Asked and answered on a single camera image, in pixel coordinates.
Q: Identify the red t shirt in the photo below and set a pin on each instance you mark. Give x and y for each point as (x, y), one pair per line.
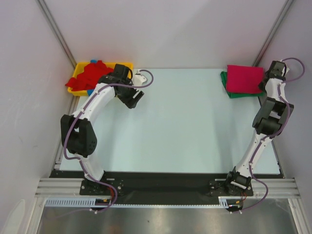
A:
(87, 76)

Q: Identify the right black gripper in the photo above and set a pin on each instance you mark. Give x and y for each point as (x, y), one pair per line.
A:
(262, 87)

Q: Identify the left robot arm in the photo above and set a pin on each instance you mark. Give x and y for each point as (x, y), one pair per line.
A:
(78, 135)

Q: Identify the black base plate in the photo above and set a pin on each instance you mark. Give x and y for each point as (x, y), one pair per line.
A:
(156, 188)

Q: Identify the blue t shirt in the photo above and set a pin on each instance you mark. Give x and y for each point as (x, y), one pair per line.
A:
(94, 73)

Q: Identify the left corner aluminium post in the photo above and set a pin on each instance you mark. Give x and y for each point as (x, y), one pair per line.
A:
(56, 31)

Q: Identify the slotted cable duct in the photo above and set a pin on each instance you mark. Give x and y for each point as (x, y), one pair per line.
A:
(103, 202)

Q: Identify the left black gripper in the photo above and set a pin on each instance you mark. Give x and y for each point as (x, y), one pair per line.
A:
(130, 102)

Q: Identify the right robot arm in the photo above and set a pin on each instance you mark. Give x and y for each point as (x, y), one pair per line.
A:
(269, 122)

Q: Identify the magenta t shirt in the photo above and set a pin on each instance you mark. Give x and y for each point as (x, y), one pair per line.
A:
(244, 79)

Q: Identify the right corner aluminium post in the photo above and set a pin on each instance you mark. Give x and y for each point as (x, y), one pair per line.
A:
(273, 31)

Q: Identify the corner aluminium post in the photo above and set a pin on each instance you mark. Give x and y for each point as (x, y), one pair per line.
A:
(56, 31)
(273, 31)

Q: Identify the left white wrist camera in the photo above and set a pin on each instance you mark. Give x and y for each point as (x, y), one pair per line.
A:
(139, 79)

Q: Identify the green t shirt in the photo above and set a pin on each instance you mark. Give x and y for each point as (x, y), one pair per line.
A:
(232, 95)

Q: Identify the yellow plastic bin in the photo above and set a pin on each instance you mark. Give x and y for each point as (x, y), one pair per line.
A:
(80, 68)

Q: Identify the aluminium frame rail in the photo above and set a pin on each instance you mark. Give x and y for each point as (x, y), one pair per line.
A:
(66, 187)

